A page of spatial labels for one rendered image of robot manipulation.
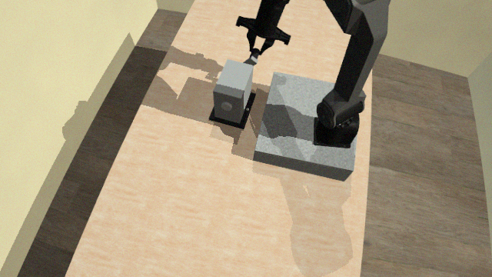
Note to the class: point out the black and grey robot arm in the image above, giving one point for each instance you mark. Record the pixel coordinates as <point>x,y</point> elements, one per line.
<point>367,24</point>

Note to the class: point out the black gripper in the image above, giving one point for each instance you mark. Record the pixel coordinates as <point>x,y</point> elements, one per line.
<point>257,27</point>

